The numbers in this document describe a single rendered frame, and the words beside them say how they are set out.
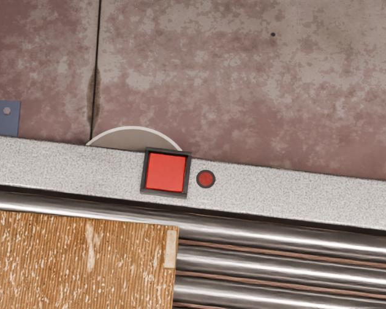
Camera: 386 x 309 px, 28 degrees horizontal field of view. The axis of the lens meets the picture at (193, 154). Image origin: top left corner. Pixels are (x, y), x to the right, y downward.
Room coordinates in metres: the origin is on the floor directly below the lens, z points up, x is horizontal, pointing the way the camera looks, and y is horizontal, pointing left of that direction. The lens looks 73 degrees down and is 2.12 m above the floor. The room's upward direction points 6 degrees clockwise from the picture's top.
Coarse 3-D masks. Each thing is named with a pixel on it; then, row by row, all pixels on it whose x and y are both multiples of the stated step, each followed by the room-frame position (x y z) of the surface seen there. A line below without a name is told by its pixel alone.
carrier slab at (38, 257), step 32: (0, 224) 0.22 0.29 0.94; (32, 224) 0.23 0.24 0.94; (64, 224) 0.23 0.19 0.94; (96, 224) 0.24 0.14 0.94; (128, 224) 0.24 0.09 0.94; (0, 256) 0.17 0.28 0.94; (32, 256) 0.18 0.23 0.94; (64, 256) 0.18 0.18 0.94; (96, 256) 0.19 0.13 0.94; (128, 256) 0.19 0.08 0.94; (160, 256) 0.20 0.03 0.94; (0, 288) 0.12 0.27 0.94; (32, 288) 0.13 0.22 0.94; (64, 288) 0.13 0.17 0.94; (96, 288) 0.14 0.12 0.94; (128, 288) 0.15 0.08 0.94; (160, 288) 0.15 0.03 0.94
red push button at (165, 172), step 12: (156, 156) 0.36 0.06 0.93; (168, 156) 0.36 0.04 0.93; (180, 156) 0.37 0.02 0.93; (156, 168) 0.34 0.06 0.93; (168, 168) 0.34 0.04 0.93; (180, 168) 0.35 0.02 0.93; (156, 180) 0.32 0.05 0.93; (168, 180) 0.32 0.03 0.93; (180, 180) 0.33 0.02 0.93; (180, 192) 0.31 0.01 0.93
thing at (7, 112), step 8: (0, 104) 0.74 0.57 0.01; (8, 104) 0.75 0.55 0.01; (16, 104) 0.75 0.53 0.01; (0, 112) 0.72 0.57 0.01; (8, 112) 0.72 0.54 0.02; (16, 112) 0.73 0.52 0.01; (0, 120) 0.70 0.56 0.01; (8, 120) 0.70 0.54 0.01; (16, 120) 0.70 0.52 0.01; (0, 128) 0.67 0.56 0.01; (8, 128) 0.68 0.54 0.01; (16, 128) 0.68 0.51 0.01; (16, 136) 0.65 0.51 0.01
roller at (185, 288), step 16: (176, 288) 0.16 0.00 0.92; (192, 288) 0.16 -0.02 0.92; (208, 288) 0.16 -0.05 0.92; (224, 288) 0.16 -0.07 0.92; (240, 288) 0.17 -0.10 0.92; (256, 288) 0.17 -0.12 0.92; (272, 288) 0.17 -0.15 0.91; (288, 288) 0.18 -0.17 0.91; (208, 304) 0.14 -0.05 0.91; (224, 304) 0.14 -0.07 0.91; (240, 304) 0.14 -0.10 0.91; (256, 304) 0.14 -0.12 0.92; (272, 304) 0.15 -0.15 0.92; (288, 304) 0.15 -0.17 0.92; (304, 304) 0.15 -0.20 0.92; (320, 304) 0.15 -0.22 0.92; (336, 304) 0.16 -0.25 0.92; (352, 304) 0.16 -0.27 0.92; (368, 304) 0.16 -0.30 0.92; (384, 304) 0.17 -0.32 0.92
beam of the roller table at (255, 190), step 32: (0, 160) 0.33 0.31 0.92; (32, 160) 0.34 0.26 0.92; (64, 160) 0.34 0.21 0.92; (96, 160) 0.35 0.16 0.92; (128, 160) 0.35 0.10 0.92; (192, 160) 0.37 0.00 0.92; (32, 192) 0.29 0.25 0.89; (64, 192) 0.29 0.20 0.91; (96, 192) 0.29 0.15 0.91; (128, 192) 0.30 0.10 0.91; (192, 192) 0.31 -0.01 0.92; (224, 192) 0.32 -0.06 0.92; (256, 192) 0.32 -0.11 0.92; (288, 192) 0.33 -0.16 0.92; (320, 192) 0.34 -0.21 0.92; (352, 192) 0.34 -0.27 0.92; (384, 192) 0.35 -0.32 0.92; (288, 224) 0.28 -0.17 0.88; (320, 224) 0.28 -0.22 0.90; (352, 224) 0.29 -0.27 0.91; (384, 224) 0.29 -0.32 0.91
